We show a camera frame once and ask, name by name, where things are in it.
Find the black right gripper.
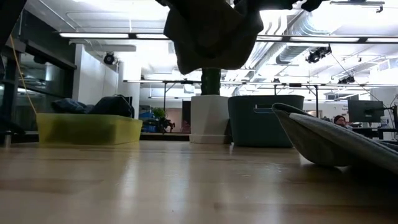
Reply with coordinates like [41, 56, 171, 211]
[233, 0, 325, 13]

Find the black ceiling-mounted device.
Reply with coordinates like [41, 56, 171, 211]
[305, 45, 333, 65]
[337, 74, 356, 85]

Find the green background plant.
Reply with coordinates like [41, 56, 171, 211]
[150, 106, 176, 134]

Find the black framed background table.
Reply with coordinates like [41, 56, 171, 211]
[123, 79, 320, 118]

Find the yellow hanging cable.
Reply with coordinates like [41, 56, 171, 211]
[8, 33, 38, 115]

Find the yellow plastic bin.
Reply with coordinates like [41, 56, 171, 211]
[35, 112, 144, 146]

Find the person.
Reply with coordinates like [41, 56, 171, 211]
[333, 114, 354, 130]

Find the teal plastic bin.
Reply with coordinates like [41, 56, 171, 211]
[227, 95, 305, 148]

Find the long ceiling light bar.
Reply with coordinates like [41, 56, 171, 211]
[58, 32, 398, 44]

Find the black computer monitor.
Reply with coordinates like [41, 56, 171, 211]
[348, 99, 386, 123]

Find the white hexagonal plant pot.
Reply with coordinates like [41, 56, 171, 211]
[189, 95, 231, 139]

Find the grey baseball cap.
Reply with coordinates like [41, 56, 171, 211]
[271, 102, 398, 177]
[163, 0, 265, 76]

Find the blue background crate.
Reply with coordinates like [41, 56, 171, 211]
[139, 111, 156, 133]

